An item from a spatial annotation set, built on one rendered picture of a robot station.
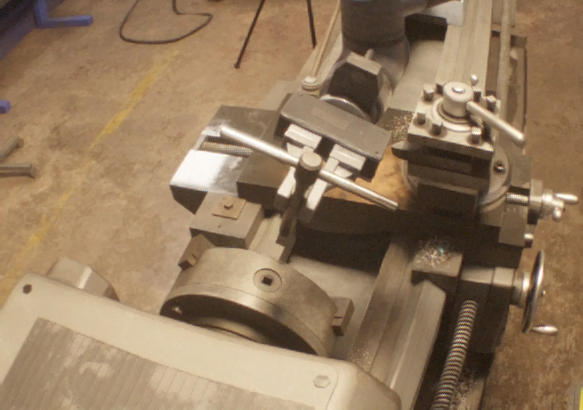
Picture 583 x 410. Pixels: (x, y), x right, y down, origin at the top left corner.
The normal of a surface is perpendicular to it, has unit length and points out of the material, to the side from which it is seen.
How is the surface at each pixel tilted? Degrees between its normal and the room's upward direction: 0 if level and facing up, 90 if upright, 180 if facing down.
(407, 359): 36
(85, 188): 0
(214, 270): 13
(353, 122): 19
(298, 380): 0
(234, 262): 5
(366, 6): 92
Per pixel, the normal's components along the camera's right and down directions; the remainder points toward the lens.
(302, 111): 0.22, -0.59
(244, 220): -0.08, -0.72
